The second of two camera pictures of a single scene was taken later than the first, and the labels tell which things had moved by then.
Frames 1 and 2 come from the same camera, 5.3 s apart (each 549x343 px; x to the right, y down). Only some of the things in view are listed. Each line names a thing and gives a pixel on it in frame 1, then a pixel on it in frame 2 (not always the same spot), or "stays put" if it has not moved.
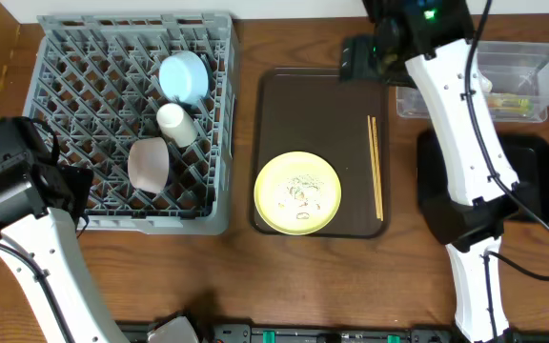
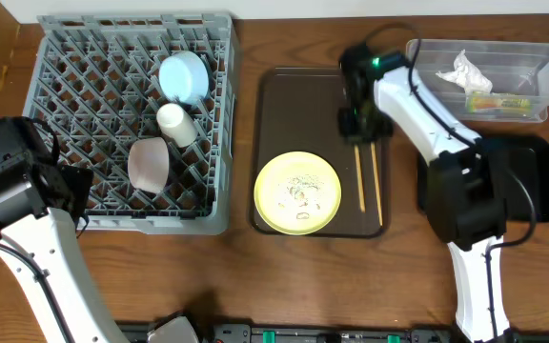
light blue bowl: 184,76 stays put
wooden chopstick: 373,167 → 359,178
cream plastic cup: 177,125 stays put
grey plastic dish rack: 93,81 stays put
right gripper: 343,50 → 357,129
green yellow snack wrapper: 516,104 stays put
